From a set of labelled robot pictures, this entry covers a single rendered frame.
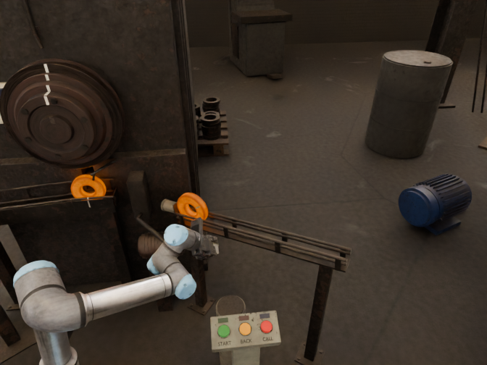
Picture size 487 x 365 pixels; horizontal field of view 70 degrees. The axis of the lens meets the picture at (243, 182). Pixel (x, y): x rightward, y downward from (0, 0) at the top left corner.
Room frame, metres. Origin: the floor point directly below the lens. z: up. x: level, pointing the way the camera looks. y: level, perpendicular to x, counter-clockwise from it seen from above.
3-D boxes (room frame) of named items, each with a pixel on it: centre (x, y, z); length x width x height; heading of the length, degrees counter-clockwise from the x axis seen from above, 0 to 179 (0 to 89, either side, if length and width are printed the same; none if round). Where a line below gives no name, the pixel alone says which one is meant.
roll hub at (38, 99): (1.29, 0.74, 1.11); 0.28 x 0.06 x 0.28; 96
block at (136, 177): (1.42, 0.52, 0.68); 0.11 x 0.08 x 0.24; 6
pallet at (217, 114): (3.36, 0.77, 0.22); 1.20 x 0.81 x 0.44; 94
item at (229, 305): (0.88, 0.05, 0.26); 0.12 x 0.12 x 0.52
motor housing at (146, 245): (1.28, 0.41, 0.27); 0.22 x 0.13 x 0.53; 96
